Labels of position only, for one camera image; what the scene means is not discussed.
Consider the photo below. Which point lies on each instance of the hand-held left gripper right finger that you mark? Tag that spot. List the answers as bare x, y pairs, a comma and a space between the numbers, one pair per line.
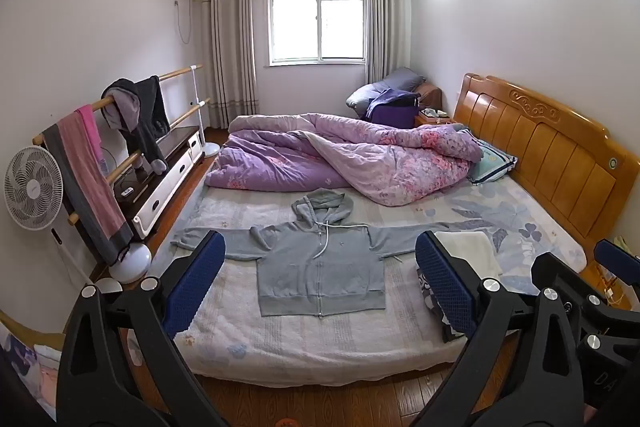
445, 282

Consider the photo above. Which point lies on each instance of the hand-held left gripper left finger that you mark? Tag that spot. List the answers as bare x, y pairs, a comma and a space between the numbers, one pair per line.
197, 277

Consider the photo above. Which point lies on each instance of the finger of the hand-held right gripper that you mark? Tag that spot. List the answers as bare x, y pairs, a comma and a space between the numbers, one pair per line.
616, 254
555, 269

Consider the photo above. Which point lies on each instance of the grey zip hoodie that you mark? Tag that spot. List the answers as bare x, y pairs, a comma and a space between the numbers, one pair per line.
320, 272

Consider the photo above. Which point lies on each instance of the black and white patterned cloth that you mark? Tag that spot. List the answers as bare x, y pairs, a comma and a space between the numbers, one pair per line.
428, 302

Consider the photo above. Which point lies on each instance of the white folded cloth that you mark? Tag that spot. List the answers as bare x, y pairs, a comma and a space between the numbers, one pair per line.
472, 252

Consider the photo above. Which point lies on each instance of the white and dark tv cabinet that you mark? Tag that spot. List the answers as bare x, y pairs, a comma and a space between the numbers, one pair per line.
167, 177

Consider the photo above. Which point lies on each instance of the teal patterned pillow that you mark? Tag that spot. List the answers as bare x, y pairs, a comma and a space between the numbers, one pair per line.
492, 162

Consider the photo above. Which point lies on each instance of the wooden bed with floral sheet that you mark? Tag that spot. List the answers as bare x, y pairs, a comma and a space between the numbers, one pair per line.
310, 337

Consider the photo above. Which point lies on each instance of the pink and grey towel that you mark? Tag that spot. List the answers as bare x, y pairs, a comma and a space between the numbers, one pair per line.
85, 177

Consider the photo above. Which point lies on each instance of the purple floral quilt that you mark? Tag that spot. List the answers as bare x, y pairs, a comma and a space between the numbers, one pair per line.
300, 157

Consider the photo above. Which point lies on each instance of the dark grey jacket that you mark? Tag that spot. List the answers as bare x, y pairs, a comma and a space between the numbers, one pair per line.
147, 117

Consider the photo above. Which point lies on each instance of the purple storage bag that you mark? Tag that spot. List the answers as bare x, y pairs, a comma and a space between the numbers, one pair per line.
395, 117

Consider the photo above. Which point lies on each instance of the white standing fan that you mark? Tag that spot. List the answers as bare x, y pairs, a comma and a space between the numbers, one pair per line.
32, 187

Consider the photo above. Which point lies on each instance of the purple cloth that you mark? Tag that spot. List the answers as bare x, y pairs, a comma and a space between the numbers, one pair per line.
392, 98

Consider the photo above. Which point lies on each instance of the wooden barre rack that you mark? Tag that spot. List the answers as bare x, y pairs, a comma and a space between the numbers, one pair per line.
175, 73

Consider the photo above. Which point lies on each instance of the grey striped curtain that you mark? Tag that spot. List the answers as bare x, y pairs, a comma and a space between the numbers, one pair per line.
387, 22
230, 47

